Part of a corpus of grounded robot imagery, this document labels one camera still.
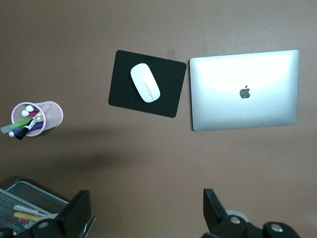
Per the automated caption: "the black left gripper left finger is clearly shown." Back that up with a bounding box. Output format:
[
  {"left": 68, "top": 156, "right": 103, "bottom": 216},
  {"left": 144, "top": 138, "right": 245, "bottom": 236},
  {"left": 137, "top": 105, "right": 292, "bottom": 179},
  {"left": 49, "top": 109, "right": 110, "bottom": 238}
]
[{"left": 18, "top": 190, "right": 92, "bottom": 238}]

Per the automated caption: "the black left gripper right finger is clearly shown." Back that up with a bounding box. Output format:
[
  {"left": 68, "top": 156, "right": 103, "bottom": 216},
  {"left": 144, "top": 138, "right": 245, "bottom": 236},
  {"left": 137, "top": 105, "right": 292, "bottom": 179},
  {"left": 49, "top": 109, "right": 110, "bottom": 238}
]
[{"left": 202, "top": 188, "right": 264, "bottom": 238}]

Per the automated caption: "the silver laptop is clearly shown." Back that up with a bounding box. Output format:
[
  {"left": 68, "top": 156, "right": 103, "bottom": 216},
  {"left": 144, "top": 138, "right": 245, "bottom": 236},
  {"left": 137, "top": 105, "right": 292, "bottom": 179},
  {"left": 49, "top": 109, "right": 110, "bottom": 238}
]
[{"left": 189, "top": 49, "right": 300, "bottom": 132}]

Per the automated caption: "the white grey marker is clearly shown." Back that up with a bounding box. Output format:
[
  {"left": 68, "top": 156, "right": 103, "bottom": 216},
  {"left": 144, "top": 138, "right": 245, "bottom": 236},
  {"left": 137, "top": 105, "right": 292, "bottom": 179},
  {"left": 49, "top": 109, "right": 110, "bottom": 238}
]
[{"left": 12, "top": 204, "right": 42, "bottom": 216}]

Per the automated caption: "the purple marker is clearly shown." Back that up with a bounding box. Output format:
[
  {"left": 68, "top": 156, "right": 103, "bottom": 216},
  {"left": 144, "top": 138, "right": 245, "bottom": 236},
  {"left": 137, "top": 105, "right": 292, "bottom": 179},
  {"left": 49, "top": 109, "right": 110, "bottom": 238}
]
[{"left": 8, "top": 123, "right": 43, "bottom": 138}]

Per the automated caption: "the black capped marker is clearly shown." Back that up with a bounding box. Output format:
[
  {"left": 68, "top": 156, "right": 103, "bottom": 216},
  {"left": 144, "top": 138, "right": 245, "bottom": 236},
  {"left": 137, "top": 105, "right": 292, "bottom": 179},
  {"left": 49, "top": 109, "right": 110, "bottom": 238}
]
[{"left": 15, "top": 120, "right": 35, "bottom": 141}]

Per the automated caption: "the yellow highlighter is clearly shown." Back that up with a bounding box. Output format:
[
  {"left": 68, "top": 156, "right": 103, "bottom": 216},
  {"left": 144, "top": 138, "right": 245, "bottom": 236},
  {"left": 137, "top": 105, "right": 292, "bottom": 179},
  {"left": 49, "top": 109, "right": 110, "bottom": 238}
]
[{"left": 13, "top": 211, "right": 43, "bottom": 222}]

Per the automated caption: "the metal mesh desk organizer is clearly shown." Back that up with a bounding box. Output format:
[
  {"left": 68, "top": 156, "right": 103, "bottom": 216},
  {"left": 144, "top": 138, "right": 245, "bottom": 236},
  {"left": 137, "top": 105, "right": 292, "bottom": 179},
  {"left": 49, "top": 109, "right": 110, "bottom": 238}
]
[{"left": 0, "top": 176, "right": 97, "bottom": 238}]

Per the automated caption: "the pink mesh pen cup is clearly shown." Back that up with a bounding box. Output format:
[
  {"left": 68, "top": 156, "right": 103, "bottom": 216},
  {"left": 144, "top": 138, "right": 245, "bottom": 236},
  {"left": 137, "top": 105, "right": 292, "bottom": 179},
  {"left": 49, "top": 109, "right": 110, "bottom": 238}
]
[{"left": 10, "top": 100, "right": 64, "bottom": 138}]

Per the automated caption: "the green highlighter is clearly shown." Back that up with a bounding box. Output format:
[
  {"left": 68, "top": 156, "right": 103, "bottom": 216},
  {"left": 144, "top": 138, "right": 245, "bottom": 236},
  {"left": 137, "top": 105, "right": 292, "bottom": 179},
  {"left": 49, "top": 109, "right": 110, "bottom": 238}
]
[{"left": 0, "top": 118, "right": 34, "bottom": 134}]

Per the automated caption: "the black mouse pad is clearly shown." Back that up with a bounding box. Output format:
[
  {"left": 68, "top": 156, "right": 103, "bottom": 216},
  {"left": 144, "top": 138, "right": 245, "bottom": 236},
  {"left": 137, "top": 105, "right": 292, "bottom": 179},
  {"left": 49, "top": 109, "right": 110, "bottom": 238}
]
[{"left": 107, "top": 50, "right": 187, "bottom": 119}]

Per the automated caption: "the white computer mouse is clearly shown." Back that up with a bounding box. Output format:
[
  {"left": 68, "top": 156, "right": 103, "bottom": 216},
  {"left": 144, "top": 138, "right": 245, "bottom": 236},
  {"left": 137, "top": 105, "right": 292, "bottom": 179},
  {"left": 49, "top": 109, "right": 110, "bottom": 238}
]
[{"left": 130, "top": 62, "right": 161, "bottom": 104}]

